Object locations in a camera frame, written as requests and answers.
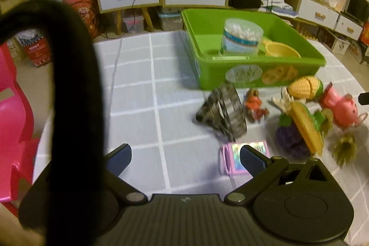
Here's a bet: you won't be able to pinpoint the stack of folded clothes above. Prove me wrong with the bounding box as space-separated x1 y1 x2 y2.
259 0 299 17

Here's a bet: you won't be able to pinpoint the pink pig toy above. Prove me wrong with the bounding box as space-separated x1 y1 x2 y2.
318 83 361 129

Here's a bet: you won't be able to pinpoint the pale starfish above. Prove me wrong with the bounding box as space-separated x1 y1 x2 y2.
271 87 306 114

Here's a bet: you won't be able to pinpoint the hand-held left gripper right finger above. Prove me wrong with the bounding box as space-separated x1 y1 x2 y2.
224 145 329 205

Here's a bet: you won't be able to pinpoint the yellow plastic bowl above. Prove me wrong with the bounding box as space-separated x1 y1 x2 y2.
262 39 302 59

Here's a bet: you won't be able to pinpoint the clear cotton swab container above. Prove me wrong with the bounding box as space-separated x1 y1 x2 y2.
220 18 264 56

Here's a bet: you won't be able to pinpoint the white storage crate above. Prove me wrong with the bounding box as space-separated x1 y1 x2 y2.
331 33 351 55

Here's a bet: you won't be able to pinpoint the olive green spiky toy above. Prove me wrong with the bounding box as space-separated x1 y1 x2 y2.
331 132 358 167

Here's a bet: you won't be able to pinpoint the toy corn cob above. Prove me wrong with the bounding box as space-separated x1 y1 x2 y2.
288 76 324 99

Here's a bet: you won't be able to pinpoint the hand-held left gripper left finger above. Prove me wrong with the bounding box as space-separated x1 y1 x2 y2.
102 144 147 205

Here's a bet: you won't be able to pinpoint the pink plastic chair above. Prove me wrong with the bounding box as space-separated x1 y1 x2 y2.
0 43 41 203

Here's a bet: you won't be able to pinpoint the yellow toy food slice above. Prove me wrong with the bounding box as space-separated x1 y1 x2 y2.
290 102 325 156

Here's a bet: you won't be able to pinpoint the purple toy grapes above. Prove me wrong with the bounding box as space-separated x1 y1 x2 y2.
274 113 313 160

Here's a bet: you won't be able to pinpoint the clear storage box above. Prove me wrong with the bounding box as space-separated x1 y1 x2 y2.
122 14 145 33

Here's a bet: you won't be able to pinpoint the green toy vegetable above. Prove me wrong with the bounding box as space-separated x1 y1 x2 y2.
310 108 335 134

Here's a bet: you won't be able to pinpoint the green plastic bin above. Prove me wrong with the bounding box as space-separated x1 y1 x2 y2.
181 8 327 91

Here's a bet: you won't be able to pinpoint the red printed bag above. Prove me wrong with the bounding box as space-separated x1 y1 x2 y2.
65 0 100 39

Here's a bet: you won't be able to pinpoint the blue lidded storage box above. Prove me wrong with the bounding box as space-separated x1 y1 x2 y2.
158 12 183 31

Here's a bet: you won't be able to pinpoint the pink toy mirror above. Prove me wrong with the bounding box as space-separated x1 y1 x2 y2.
220 141 271 175

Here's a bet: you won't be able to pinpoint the small red figurine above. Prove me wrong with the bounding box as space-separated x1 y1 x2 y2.
244 89 270 121

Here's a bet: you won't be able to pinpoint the black cable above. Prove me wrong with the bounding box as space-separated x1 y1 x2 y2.
0 0 111 246

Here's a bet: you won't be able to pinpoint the red printed gift box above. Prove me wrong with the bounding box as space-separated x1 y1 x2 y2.
21 36 54 68

